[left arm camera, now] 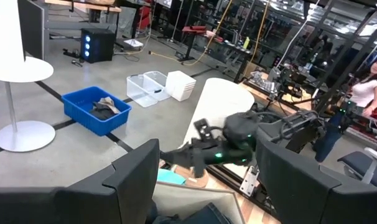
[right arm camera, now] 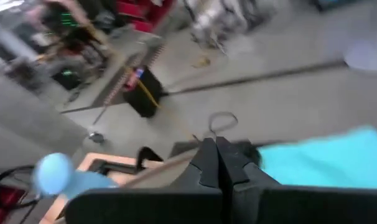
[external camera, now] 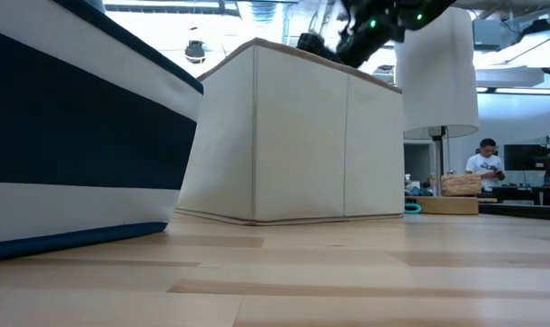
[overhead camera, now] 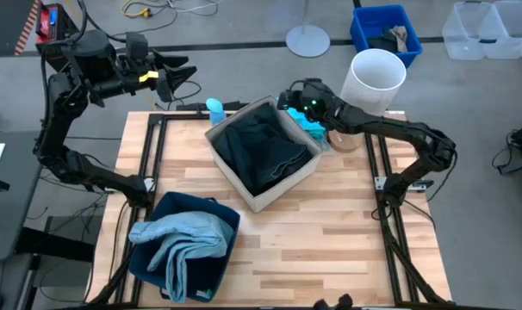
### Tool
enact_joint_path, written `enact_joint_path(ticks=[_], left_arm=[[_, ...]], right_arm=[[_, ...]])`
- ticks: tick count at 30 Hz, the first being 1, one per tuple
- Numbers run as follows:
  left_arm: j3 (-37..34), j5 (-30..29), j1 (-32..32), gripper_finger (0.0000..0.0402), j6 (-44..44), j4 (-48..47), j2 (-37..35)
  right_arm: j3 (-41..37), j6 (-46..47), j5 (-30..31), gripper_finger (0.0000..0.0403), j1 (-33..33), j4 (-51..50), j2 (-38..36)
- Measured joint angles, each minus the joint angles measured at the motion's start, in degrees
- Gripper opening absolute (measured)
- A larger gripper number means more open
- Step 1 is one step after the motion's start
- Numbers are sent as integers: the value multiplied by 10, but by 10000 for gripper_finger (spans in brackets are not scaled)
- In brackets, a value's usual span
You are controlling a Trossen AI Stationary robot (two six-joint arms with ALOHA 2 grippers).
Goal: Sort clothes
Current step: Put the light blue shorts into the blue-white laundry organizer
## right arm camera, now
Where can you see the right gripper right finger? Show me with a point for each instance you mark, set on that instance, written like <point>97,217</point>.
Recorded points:
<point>235,171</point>

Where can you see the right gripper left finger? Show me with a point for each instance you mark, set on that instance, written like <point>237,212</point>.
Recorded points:
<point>207,168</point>

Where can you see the turquoise garment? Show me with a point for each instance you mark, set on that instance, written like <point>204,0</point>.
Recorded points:
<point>325,158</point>

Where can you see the beige fabric storage bin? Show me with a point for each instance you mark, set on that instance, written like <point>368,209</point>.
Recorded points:
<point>170,174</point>

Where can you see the black and red toolbox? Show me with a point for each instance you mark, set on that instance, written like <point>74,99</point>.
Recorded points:
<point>145,99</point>

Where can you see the small round metal floor object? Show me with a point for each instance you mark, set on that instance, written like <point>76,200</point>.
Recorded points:
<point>96,137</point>

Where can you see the red tool cabinet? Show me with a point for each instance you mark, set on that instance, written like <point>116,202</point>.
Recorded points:
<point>145,15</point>

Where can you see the black aluminium table frame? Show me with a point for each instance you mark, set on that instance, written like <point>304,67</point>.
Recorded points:
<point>148,152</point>

